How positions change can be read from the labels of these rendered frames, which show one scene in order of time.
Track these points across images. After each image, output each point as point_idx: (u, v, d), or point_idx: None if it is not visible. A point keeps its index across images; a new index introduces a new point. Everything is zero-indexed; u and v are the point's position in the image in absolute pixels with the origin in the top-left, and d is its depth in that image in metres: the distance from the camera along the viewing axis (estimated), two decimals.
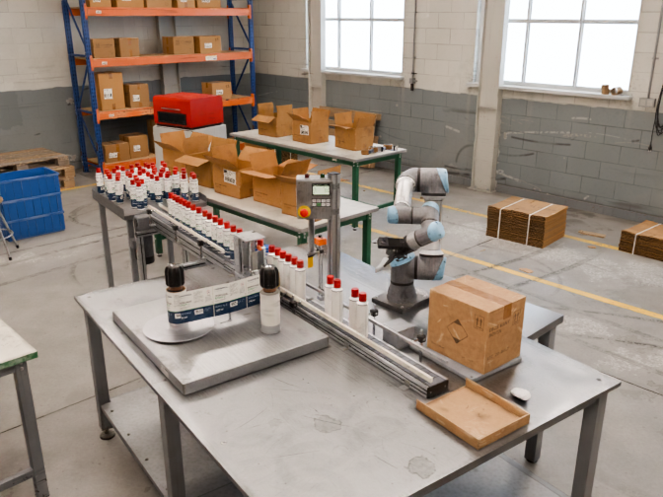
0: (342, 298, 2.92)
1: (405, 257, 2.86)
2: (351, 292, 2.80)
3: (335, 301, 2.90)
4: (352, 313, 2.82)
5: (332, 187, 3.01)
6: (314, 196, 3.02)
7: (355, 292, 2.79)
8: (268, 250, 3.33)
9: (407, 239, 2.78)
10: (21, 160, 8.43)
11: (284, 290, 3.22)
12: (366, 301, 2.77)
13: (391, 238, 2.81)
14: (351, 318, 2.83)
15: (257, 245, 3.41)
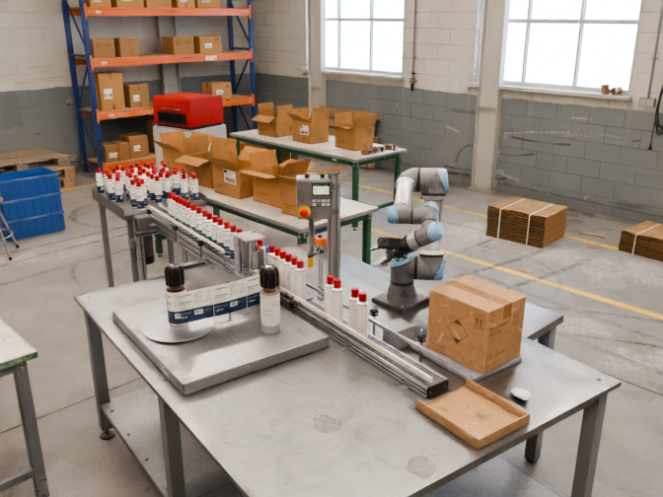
0: (342, 298, 2.92)
1: (405, 257, 2.86)
2: (351, 292, 2.80)
3: (335, 301, 2.90)
4: (352, 313, 2.82)
5: (332, 187, 3.01)
6: (314, 196, 3.02)
7: (355, 292, 2.79)
8: (268, 250, 3.33)
9: (407, 239, 2.78)
10: (21, 160, 8.43)
11: (284, 290, 3.22)
12: (366, 301, 2.77)
13: (391, 238, 2.81)
14: (351, 318, 2.83)
15: (257, 245, 3.41)
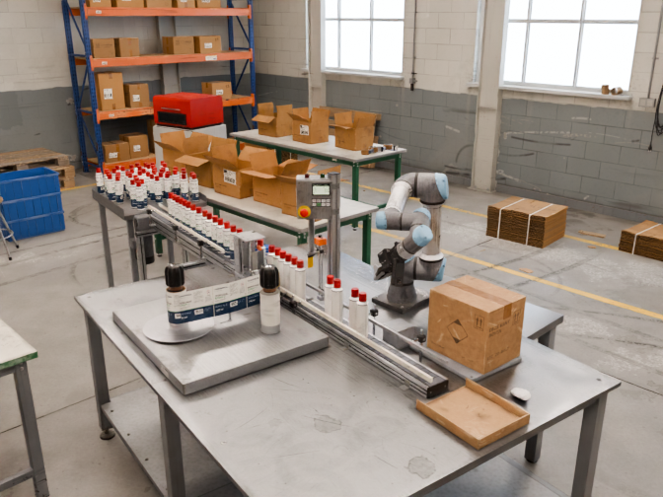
0: (342, 298, 2.92)
1: None
2: (351, 292, 2.80)
3: (335, 301, 2.90)
4: (352, 313, 2.82)
5: (332, 187, 3.01)
6: (314, 196, 3.02)
7: (355, 292, 2.79)
8: (268, 250, 3.33)
9: (407, 258, 2.66)
10: (21, 160, 8.43)
11: (284, 290, 3.22)
12: (366, 301, 2.77)
13: (396, 271, 2.68)
14: (351, 318, 2.83)
15: (257, 245, 3.41)
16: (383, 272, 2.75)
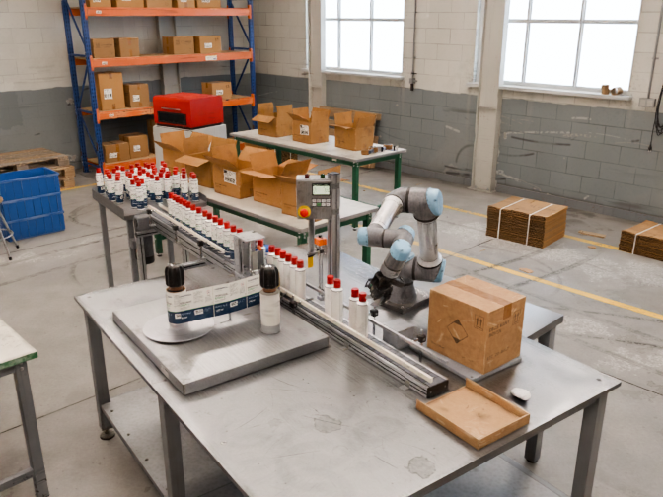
0: (342, 298, 2.92)
1: (370, 279, 2.61)
2: (351, 292, 2.80)
3: (335, 301, 2.90)
4: (352, 313, 2.82)
5: (332, 187, 3.01)
6: (314, 196, 3.02)
7: (355, 292, 2.79)
8: (268, 250, 3.33)
9: None
10: (21, 160, 8.43)
11: (284, 290, 3.22)
12: (366, 301, 2.77)
13: (399, 281, 2.63)
14: (351, 318, 2.83)
15: (257, 245, 3.41)
16: (385, 295, 2.66)
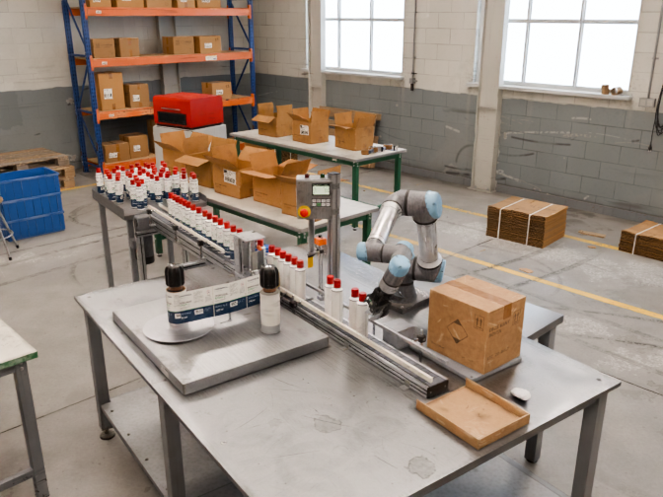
0: (342, 298, 2.92)
1: (368, 294, 2.62)
2: (351, 292, 2.80)
3: (335, 301, 2.90)
4: (352, 313, 2.82)
5: (332, 187, 3.01)
6: (314, 196, 3.02)
7: (355, 292, 2.79)
8: (268, 250, 3.33)
9: None
10: (21, 160, 8.43)
11: (284, 290, 3.22)
12: (366, 301, 2.77)
13: (398, 296, 2.64)
14: (351, 318, 2.83)
15: (257, 245, 3.41)
16: (384, 310, 2.67)
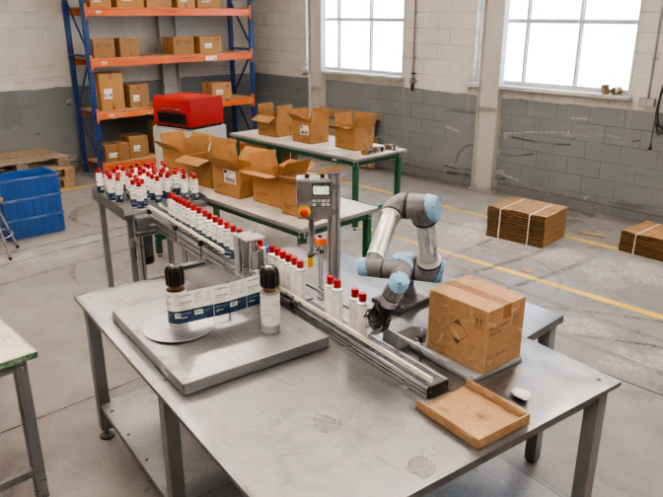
0: (342, 298, 2.92)
1: (368, 310, 2.65)
2: (351, 292, 2.80)
3: (335, 301, 2.90)
4: (352, 313, 2.82)
5: (332, 187, 3.01)
6: (314, 196, 3.02)
7: (355, 292, 2.79)
8: (268, 250, 3.33)
9: None
10: (21, 160, 8.43)
11: (284, 290, 3.22)
12: (366, 301, 2.77)
13: (398, 311, 2.67)
14: (351, 318, 2.83)
15: (257, 245, 3.41)
16: None
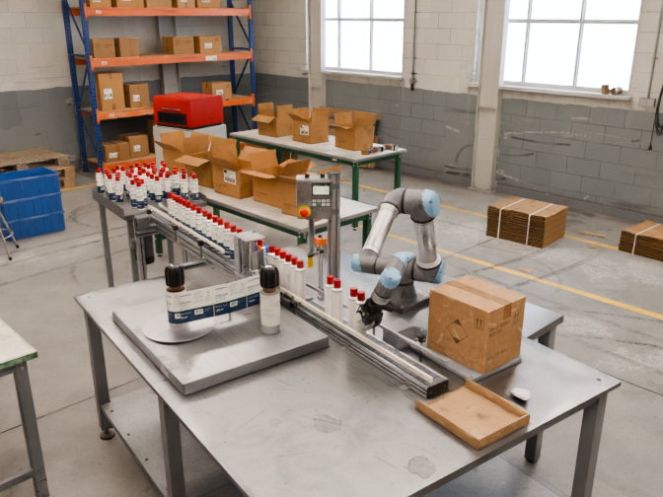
0: (342, 298, 2.92)
1: (361, 305, 2.69)
2: (350, 291, 2.81)
3: (335, 301, 2.90)
4: (351, 312, 2.82)
5: (332, 187, 3.01)
6: (314, 196, 3.02)
7: (354, 291, 2.80)
8: (268, 250, 3.33)
9: None
10: (21, 160, 8.43)
11: (284, 290, 3.22)
12: (365, 300, 2.78)
13: (390, 306, 2.71)
14: (350, 317, 2.83)
15: (257, 245, 3.41)
16: None
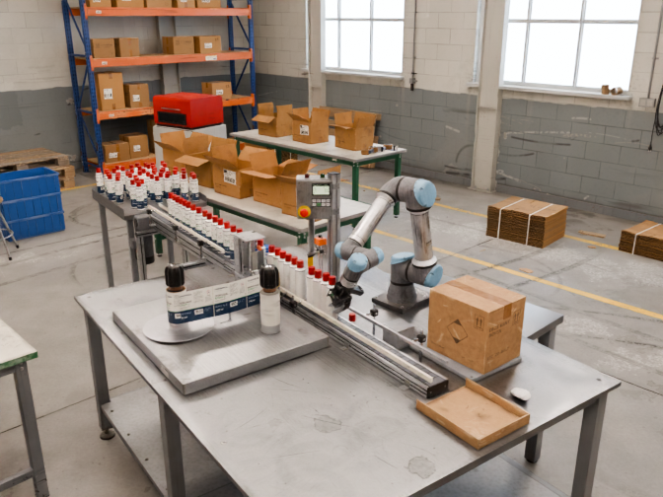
0: None
1: (331, 289, 2.85)
2: (323, 276, 2.97)
3: (318, 291, 3.01)
4: (323, 296, 2.98)
5: (332, 187, 3.01)
6: (314, 196, 3.02)
7: (326, 276, 2.96)
8: (268, 250, 3.33)
9: None
10: (21, 160, 8.43)
11: (284, 290, 3.22)
12: (335, 284, 2.94)
13: (358, 290, 2.87)
14: (322, 301, 2.99)
15: (257, 245, 3.41)
16: (345, 303, 2.90)
